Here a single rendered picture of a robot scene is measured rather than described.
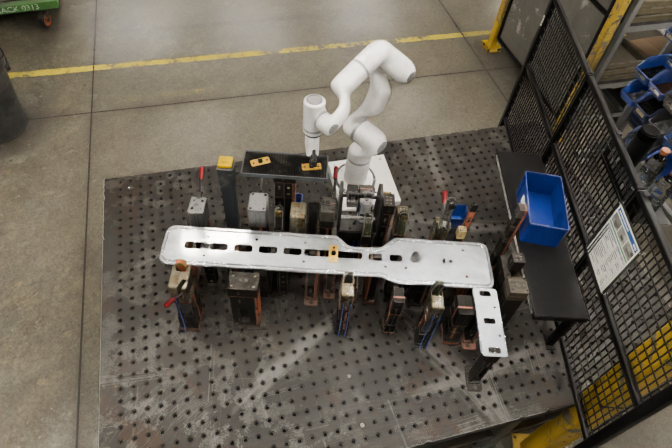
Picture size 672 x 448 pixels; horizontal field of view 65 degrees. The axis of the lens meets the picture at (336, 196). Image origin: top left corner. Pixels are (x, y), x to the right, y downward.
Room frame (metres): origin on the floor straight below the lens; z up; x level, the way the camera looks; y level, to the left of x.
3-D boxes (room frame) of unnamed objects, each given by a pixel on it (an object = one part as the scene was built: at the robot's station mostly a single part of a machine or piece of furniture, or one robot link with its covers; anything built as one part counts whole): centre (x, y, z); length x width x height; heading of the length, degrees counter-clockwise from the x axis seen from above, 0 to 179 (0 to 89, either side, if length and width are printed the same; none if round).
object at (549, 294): (1.48, -0.90, 1.01); 0.90 x 0.22 x 0.03; 3
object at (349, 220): (1.44, -0.10, 0.94); 0.18 x 0.13 x 0.49; 93
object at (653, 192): (1.29, -1.12, 1.53); 0.06 x 0.06 x 0.20
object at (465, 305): (1.07, -0.57, 0.84); 0.11 x 0.10 x 0.28; 3
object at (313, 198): (1.43, 0.09, 0.90); 0.05 x 0.05 x 0.40; 3
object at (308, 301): (1.22, 0.06, 0.84); 0.17 x 0.06 x 0.29; 3
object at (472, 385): (0.88, -0.66, 0.84); 0.11 x 0.06 x 0.29; 3
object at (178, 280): (1.01, 0.56, 0.88); 0.15 x 0.11 x 0.36; 3
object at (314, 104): (1.55, 0.12, 1.47); 0.09 x 0.08 x 0.13; 48
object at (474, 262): (1.22, 0.00, 1.00); 1.38 x 0.22 x 0.02; 93
